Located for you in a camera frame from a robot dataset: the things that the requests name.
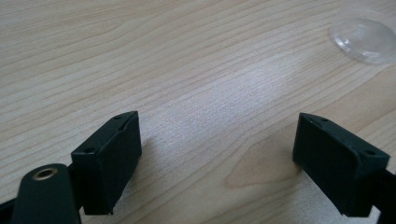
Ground clear plastic dome lid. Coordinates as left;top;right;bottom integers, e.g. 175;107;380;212
329;8;396;65

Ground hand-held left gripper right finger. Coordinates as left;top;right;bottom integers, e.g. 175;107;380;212
291;112;391;218

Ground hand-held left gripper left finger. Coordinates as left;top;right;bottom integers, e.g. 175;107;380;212
70;110;143;217

